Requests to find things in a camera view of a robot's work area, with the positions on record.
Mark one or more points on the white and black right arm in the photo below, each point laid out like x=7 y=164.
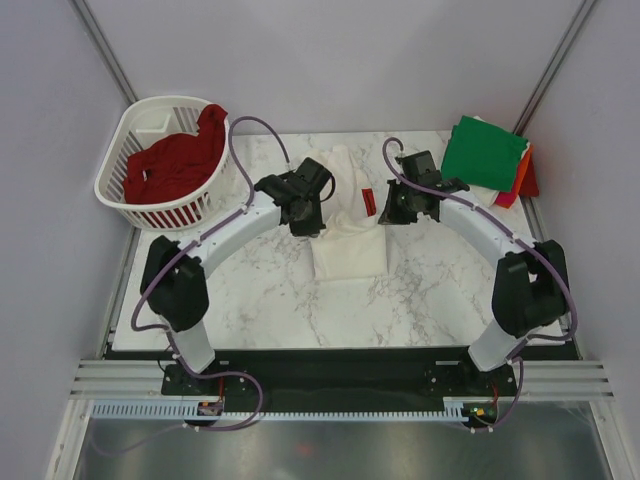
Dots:
x=531 y=288

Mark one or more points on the white slotted cable duct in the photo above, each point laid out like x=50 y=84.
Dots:
x=192 y=411

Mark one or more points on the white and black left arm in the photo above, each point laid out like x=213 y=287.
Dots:
x=174 y=295

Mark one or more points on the dark red folded t-shirt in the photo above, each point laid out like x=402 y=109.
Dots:
x=529 y=185

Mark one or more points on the white Coca-Cola t-shirt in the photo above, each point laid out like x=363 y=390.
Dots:
x=353 y=244

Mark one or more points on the red t-shirt in basket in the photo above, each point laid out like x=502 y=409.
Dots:
x=177 y=165

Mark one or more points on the orange folded t-shirt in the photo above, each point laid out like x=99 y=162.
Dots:
x=522 y=169

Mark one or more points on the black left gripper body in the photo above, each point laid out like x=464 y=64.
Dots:
x=310 y=221

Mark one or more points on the white plastic laundry basket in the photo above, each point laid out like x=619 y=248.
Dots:
x=142 y=125

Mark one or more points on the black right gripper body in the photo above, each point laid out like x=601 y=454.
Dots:
x=401 y=207

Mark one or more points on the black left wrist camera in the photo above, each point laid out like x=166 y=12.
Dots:
x=311 y=177

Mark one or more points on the green folded t-shirt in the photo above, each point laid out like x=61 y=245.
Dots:
x=513 y=148

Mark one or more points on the pink folded t-shirt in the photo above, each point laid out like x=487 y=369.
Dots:
x=506 y=199

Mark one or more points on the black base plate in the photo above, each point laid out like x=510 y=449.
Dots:
x=355 y=380

